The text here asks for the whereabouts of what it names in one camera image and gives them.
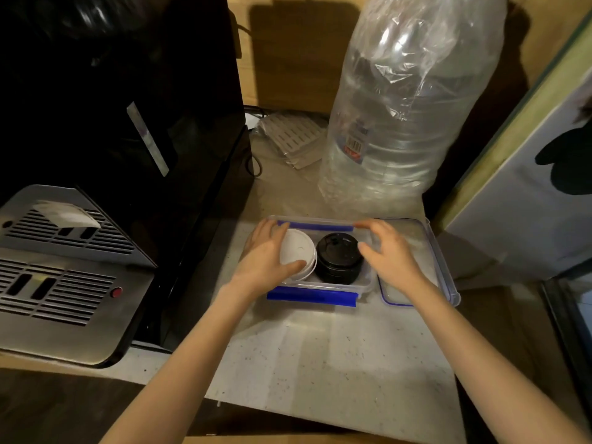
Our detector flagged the person's left hand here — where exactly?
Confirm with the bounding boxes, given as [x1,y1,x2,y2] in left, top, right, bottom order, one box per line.
[231,218,307,299]

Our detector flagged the person's right hand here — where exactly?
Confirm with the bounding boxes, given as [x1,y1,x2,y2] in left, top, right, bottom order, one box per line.
[353,218,429,297]

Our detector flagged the stack of white cup lids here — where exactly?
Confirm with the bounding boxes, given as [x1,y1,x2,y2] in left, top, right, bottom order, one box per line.
[279,228,318,282]

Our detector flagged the person's right forearm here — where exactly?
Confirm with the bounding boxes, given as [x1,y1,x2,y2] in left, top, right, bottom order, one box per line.
[392,276,592,444]

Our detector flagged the person's left forearm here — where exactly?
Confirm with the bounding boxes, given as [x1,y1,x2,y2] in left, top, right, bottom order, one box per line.
[99,282,270,444]

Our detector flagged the stack of black cup lids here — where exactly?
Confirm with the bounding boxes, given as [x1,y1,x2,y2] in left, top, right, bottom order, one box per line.
[315,232,364,286]

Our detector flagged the clear container with blue clips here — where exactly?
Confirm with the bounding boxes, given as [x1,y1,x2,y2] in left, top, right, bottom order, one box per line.
[265,216,376,308]

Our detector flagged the clear container lid blue rim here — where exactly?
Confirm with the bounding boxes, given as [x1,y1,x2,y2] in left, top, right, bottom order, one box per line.
[376,218,462,307]

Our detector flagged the white slotted parts in bag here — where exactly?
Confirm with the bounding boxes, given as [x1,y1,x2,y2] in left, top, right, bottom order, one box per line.
[257,112,330,171]

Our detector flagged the large clear plastic water bottle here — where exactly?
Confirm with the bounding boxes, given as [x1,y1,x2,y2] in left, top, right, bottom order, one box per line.
[317,0,508,219]

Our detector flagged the white board with green edge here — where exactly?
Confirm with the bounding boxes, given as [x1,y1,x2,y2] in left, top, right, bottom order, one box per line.
[434,20,592,292]

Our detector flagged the white strip sticker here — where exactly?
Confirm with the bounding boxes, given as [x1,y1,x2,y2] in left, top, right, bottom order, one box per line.
[126,102,170,177]

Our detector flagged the dark glass panel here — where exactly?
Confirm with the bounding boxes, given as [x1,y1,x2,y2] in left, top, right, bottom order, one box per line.
[540,261,592,414]

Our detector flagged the silver slotted drip tray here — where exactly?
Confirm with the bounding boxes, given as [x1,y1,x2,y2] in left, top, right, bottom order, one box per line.
[0,184,157,367]

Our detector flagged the black coffee machine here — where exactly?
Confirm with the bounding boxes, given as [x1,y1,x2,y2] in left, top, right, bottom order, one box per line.
[0,0,256,369]

